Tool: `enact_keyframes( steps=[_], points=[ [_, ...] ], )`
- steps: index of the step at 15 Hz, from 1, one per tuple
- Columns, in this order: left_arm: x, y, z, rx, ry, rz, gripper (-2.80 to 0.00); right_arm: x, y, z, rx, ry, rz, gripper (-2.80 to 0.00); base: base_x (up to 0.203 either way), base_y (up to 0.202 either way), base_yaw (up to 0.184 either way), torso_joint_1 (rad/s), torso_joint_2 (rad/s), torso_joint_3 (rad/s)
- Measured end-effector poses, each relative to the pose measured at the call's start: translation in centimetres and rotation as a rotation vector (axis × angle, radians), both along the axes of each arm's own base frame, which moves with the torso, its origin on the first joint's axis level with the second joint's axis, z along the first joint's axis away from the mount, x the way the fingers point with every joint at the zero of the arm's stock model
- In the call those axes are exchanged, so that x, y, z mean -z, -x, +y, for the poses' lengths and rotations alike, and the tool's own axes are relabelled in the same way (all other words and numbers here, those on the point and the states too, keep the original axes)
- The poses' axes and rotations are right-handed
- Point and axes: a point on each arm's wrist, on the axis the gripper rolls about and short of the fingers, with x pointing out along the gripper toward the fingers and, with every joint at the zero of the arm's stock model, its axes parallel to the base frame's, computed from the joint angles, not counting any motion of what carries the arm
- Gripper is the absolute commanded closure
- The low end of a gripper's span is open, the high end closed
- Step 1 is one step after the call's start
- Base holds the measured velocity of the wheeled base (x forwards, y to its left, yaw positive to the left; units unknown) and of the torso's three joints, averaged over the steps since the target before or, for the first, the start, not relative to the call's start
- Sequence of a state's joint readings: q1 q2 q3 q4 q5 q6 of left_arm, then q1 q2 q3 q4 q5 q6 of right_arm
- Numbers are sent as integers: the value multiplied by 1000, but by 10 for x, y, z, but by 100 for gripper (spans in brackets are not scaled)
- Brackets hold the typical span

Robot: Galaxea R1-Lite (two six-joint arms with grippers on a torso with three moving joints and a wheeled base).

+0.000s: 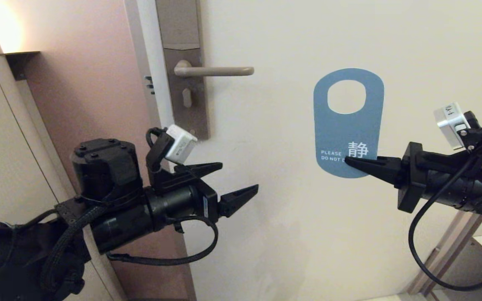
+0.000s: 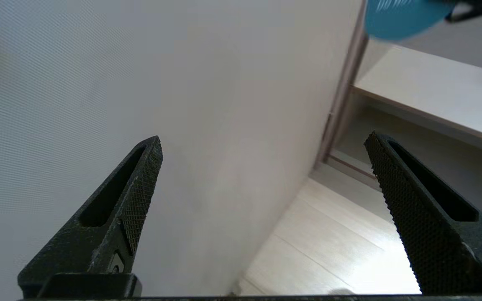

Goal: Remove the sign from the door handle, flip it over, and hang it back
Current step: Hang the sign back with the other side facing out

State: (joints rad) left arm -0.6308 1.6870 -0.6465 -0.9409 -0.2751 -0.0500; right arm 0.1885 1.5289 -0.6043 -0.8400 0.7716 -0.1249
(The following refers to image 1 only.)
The dark wall light bracket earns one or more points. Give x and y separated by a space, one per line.
15 62

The white room door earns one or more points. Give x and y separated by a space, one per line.
287 230

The metal door latch bolt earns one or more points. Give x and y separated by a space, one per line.
149 85

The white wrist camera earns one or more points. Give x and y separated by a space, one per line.
452 123
181 144

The beige oval keyhole cover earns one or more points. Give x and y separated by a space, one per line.
187 98

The grey wardrobe bottom board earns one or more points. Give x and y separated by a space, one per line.
454 294

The grey metal hinge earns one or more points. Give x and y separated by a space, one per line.
430 258

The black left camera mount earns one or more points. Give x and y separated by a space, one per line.
161 175

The brown metal door lock plate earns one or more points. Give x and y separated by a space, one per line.
178 25

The grey wardrobe frame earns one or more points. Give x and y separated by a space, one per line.
446 251

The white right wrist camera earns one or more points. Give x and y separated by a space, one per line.
452 123

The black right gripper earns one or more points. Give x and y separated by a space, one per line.
433 179

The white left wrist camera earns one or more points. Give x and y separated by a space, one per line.
181 144

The white plastic door hanger sign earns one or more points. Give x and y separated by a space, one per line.
349 133

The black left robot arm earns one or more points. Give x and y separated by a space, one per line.
103 167

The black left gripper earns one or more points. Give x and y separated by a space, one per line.
178 202

